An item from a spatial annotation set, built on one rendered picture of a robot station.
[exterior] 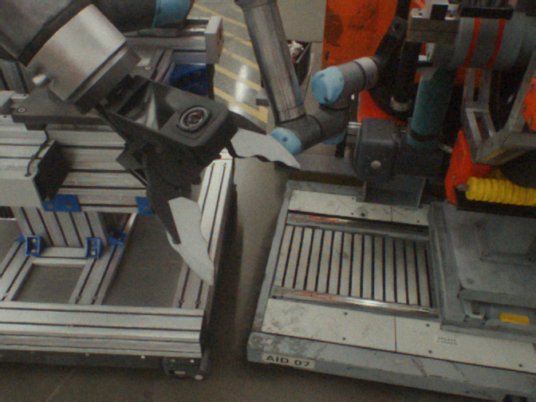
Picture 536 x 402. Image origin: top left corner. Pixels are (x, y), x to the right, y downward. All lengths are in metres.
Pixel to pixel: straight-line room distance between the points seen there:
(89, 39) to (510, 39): 0.94
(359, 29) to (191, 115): 1.34
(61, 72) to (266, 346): 1.11
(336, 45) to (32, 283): 1.20
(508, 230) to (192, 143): 1.26
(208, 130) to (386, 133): 1.34
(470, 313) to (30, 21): 1.30
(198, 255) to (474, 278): 1.13
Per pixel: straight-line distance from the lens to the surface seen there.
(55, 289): 1.48
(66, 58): 0.41
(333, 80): 1.09
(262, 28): 1.05
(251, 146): 0.46
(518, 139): 1.06
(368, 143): 1.62
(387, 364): 1.41
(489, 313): 1.52
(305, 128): 1.08
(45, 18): 0.41
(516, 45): 1.19
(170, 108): 0.38
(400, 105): 1.07
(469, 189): 1.30
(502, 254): 1.57
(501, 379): 1.49
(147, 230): 1.57
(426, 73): 1.28
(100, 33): 0.42
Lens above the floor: 1.26
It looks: 40 degrees down
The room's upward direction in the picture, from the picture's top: straight up
